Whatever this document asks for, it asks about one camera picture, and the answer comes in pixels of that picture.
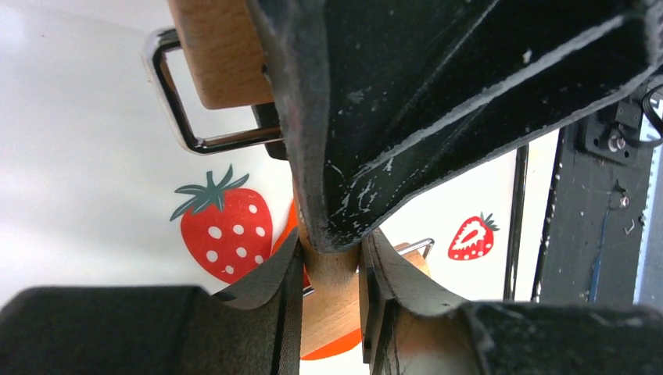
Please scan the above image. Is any white strawberry enamel tray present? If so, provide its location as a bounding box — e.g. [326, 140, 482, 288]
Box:
[1, 1, 557, 308]

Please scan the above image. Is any wooden pastry roller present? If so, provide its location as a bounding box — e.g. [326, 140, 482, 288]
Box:
[142, 0, 435, 359]

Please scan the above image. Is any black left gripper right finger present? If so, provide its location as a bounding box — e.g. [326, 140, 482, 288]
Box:
[359, 230, 662, 374]

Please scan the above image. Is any orange dough disc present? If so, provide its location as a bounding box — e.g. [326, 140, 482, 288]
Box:
[270, 198, 364, 362]

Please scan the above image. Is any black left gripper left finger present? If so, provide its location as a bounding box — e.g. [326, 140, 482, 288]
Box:
[1, 230, 303, 374]

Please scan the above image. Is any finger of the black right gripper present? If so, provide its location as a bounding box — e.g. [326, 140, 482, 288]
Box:
[247, 1, 662, 253]

